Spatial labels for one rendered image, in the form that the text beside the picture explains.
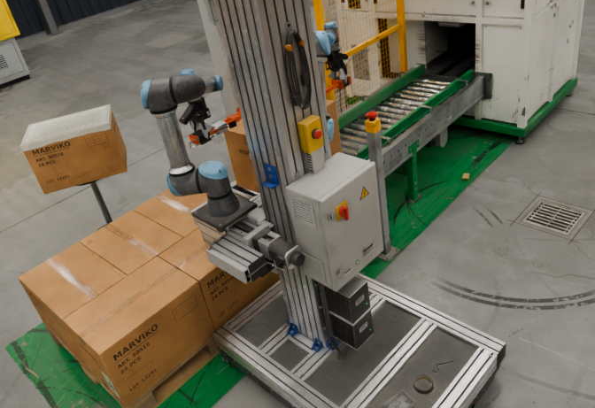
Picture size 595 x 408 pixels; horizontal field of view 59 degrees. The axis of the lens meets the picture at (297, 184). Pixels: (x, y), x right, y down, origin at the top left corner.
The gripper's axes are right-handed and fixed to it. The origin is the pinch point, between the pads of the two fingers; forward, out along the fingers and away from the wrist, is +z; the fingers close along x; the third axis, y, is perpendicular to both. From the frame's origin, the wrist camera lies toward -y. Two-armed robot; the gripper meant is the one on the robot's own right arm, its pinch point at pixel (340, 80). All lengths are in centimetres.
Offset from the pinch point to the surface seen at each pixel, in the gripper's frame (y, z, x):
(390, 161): -31, 70, 9
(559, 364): 35, 121, 145
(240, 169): 60, 39, -38
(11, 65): -67, 79, -756
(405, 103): -113, 66, -28
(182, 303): 139, 71, -11
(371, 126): 7.7, 22.3, 25.0
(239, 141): 60, 18, -33
